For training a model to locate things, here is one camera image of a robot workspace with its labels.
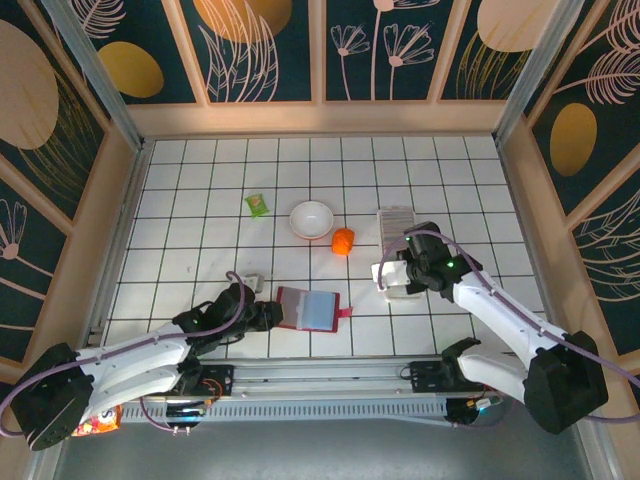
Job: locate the red card holder wallet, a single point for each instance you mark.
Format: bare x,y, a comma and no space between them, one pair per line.
320,310

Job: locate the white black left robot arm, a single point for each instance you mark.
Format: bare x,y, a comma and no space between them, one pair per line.
135,350

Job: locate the white slotted plastic tray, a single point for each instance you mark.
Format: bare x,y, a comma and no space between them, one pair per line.
400,297

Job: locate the orange toy fruit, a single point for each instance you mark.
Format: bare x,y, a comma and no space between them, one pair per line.
343,241

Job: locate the white bowl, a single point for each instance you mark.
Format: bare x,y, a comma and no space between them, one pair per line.
311,220

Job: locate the left controller circuit board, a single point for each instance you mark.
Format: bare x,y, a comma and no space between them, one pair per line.
185,411

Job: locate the controller circuit board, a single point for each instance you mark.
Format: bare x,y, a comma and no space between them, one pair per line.
486,405
185,411

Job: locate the green snack packet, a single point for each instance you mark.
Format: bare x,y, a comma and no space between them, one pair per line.
256,206

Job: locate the right controller circuit board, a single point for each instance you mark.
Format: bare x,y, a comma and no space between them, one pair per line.
486,405

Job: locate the colourful candy bag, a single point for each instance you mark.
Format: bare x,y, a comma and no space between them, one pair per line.
100,422

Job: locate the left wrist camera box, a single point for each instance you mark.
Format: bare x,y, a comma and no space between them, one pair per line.
252,282

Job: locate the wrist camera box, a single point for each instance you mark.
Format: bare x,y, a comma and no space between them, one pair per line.
252,282
390,274

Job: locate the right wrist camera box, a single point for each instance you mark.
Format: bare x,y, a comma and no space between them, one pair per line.
390,274

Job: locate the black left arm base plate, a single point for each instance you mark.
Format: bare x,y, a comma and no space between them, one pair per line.
220,377

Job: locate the aluminium mounting rail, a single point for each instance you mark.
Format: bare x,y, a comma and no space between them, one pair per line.
320,380

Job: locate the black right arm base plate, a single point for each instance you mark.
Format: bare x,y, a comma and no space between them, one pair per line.
425,377

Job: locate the aluminium frame post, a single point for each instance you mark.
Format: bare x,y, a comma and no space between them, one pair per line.
97,75
536,65

